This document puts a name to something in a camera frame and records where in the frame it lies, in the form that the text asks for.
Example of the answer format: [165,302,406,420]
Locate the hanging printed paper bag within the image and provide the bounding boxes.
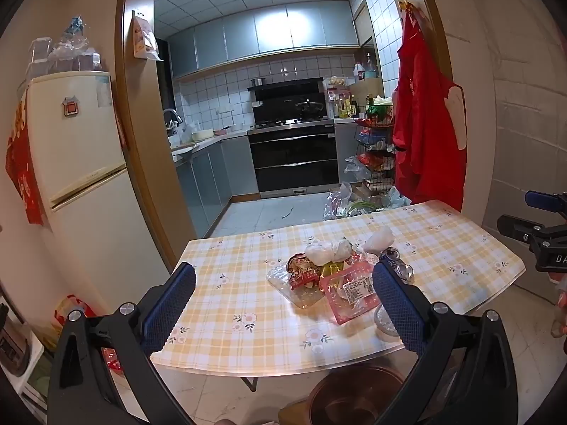
[131,10,164,61]

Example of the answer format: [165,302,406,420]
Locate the chrome kitchen faucet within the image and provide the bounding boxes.
[163,108,183,138]

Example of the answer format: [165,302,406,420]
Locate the clear plastic bag bundle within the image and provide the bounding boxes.
[49,15,102,72]

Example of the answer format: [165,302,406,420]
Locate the red snack packet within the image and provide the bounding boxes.
[287,254,320,290]

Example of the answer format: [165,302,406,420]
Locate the cream two-door refrigerator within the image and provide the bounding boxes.
[24,71,171,319]

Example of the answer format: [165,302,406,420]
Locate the brown round trash bin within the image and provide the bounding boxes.
[308,365,406,425]

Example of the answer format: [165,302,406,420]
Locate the black wok with lid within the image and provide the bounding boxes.
[294,101,324,120]

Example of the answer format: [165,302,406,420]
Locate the group of condiment bottles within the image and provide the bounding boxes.
[332,93,373,119]

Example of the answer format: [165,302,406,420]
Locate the red hanging apron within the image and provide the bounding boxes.
[392,6,467,213]

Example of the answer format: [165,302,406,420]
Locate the yellow plaid tablecloth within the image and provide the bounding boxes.
[151,201,526,375]

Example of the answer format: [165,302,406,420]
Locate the black range hood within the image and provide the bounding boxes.
[247,77,326,125]

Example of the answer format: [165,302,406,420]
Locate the cardboard box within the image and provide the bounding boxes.
[348,77,385,98]

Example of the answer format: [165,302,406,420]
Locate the grey kitchen appliance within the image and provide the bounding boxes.
[0,305,45,408]

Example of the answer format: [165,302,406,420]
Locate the gold foil bag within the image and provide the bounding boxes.
[321,260,350,277]

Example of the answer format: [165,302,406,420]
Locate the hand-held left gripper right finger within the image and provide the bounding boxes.
[371,262,519,425]

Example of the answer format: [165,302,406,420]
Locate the grey lower kitchen cabinets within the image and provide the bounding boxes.
[175,135,260,237]

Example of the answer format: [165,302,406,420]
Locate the black built-in stove oven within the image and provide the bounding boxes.
[247,119,339,199]

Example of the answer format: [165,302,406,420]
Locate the person's right hand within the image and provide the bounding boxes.
[550,272,567,339]

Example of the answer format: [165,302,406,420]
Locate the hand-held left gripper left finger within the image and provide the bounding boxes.
[46,262,198,425]

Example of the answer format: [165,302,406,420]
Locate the clear plastic storage box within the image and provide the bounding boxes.
[27,38,53,66]

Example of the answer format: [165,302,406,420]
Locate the black wire storage rack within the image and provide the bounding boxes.
[353,117,397,200]

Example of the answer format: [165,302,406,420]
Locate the white plastic bag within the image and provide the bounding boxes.
[305,237,353,264]

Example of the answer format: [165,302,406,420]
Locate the pink plastic tray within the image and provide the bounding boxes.
[319,260,382,325]

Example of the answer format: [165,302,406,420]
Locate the grey kitchen cabinets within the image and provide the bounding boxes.
[175,135,260,237]
[167,1,359,80]

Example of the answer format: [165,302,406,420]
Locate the grey upper kitchen cabinets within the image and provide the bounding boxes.
[167,1,359,80]

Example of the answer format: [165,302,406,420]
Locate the clear round plastic lid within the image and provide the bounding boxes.
[374,305,402,339]

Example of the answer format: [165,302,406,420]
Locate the clear plastic tray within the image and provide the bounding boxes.
[266,262,329,310]

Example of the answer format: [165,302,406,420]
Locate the plastic bags of groceries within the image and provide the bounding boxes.
[323,181,410,220]

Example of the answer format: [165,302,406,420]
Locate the red paper wall hanging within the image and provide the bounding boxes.
[5,97,47,226]

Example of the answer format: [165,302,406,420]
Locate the red plastic bag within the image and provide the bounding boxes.
[54,294,96,333]

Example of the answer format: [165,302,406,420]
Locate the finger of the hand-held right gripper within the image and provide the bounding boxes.
[525,190,567,213]
[496,215,567,253]

